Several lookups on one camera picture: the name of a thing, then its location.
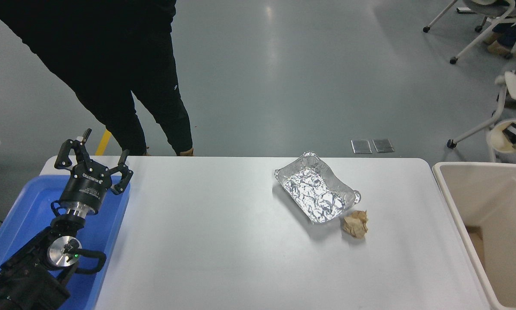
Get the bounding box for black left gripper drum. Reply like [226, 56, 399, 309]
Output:
[59, 160, 113, 214]

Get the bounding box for white paper cup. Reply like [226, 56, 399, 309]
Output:
[486, 119, 516, 155]

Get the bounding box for white office chair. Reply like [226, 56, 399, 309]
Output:
[446, 71, 516, 163]
[422, 0, 516, 65]

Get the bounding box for blue plastic tray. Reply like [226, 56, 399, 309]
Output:
[0, 174, 131, 310]

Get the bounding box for large pale bin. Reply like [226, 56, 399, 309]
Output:
[432, 161, 516, 310]

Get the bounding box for person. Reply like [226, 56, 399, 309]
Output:
[0, 0, 194, 157]
[482, 19, 516, 60]

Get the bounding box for brown cardboard piece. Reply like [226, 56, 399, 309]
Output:
[465, 226, 486, 270]

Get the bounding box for metal floor plate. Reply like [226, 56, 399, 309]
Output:
[373, 138, 395, 153]
[351, 139, 373, 154]

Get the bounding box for crumpled tan paper ball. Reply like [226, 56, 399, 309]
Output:
[342, 210, 368, 239]

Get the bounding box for silver foil tray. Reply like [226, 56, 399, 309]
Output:
[274, 151, 361, 224]

